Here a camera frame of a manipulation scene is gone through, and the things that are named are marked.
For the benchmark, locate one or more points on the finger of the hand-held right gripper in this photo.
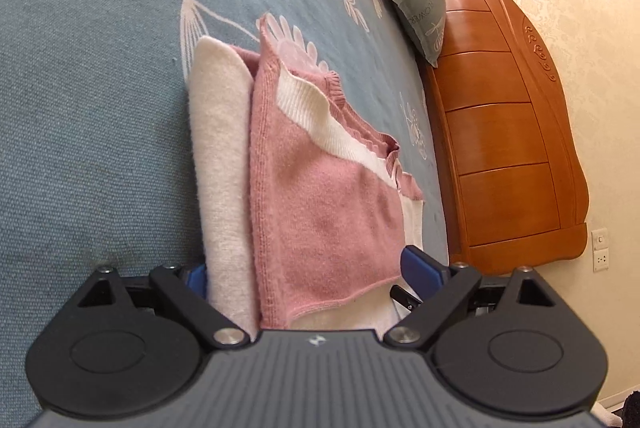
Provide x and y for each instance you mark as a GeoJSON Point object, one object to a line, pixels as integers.
{"type": "Point", "coordinates": [404, 297]}

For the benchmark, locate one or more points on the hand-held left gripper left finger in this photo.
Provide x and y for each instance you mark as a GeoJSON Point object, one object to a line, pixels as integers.
{"type": "Point", "coordinates": [197, 282]}

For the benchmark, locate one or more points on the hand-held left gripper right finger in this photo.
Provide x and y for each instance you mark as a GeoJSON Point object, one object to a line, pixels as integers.
{"type": "Point", "coordinates": [425, 270]}

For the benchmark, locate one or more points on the pink and white knit sweater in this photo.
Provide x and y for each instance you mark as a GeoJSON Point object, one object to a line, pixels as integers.
{"type": "Point", "coordinates": [320, 208]}

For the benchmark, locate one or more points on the wooden headboard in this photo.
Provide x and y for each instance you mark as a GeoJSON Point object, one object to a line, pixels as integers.
{"type": "Point", "coordinates": [500, 133]}

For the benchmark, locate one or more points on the dark cloth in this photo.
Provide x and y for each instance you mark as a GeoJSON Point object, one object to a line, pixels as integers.
{"type": "Point", "coordinates": [632, 410]}

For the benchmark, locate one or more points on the green printed pillow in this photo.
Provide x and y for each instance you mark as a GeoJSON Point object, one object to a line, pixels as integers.
{"type": "Point", "coordinates": [422, 8]}

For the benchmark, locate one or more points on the white wall outlet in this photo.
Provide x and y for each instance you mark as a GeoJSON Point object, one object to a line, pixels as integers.
{"type": "Point", "coordinates": [600, 260]}

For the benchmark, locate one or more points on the white wall switch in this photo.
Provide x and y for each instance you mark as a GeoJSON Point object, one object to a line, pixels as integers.
{"type": "Point", "coordinates": [599, 238]}

